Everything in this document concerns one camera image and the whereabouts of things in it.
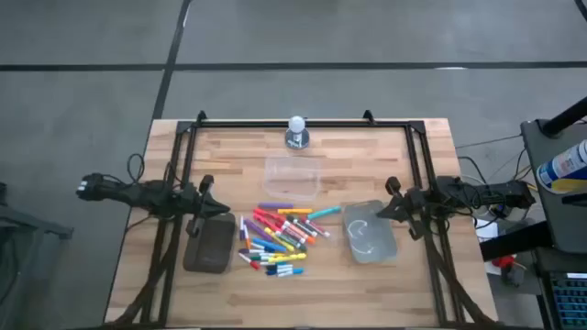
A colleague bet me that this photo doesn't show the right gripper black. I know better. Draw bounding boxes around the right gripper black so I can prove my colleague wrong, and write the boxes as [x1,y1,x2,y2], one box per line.
[376,176,423,241]

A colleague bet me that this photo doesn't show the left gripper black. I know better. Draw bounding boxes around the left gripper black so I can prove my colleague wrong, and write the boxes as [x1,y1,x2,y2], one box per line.
[185,174,230,237]

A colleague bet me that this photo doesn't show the red highlighter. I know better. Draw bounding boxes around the red highlighter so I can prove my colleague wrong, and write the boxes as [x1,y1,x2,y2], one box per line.
[252,214,282,232]

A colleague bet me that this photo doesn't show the pink highlighter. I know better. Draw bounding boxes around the pink highlighter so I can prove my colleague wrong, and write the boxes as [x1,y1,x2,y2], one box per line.
[252,207,286,224]

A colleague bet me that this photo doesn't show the blue highlighter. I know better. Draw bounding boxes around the blue highlighter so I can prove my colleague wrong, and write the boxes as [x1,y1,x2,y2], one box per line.
[251,236,289,254]

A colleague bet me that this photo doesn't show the red capped white marker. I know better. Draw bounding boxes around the red capped white marker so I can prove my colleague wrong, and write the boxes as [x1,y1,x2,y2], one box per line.
[238,252,261,271]

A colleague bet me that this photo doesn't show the teal highlighter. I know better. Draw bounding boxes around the teal highlighter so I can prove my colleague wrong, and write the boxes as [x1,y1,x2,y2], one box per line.
[306,204,343,222]

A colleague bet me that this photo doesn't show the magenta Expo marker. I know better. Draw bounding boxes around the magenta Expo marker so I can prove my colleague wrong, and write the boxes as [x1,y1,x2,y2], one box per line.
[285,214,319,238]

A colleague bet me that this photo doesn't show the dark grey plastic bin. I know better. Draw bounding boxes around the dark grey plastic bin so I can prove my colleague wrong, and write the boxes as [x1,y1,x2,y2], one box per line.
[182,211,238,275]

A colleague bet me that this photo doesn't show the clear plastic bin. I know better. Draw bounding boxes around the clear plastic bin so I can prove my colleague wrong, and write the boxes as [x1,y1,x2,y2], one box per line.
[262,155,322,203]

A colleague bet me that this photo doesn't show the white paper sheet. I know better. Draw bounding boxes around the white paper sheet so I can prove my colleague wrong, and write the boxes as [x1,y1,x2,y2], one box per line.
[474,218,499,244]

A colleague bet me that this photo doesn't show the red tool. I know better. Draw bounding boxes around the red tool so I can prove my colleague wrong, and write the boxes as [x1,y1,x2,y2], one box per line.
[491,255,517,271]

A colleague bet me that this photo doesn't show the black side cart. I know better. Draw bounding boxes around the black side cart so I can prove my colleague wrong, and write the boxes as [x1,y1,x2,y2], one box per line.
[520,117,587,256]

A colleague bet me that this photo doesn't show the blue white wipes canister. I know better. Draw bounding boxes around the blue white wipes canister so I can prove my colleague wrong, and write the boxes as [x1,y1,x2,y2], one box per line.
[535,138,587,193]

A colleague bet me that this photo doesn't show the grey metal stand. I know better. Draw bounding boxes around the grey metal stand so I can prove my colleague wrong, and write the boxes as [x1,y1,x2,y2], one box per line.
[0,181,74,330]

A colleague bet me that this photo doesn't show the black cart pole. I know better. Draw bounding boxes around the black cart pole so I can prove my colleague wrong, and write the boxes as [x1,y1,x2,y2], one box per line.
[539,95,587,138]

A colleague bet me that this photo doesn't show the backlit keyboard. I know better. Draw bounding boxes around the backlit keyboard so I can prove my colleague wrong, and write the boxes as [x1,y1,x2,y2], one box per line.
[548,270,587,329]

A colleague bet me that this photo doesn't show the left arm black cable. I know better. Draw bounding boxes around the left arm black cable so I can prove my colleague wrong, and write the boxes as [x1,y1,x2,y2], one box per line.
[127,153,146,184]

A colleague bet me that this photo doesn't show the black floor cable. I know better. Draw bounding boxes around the black floor cable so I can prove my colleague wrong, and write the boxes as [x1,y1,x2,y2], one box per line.
[456,133,524,150]

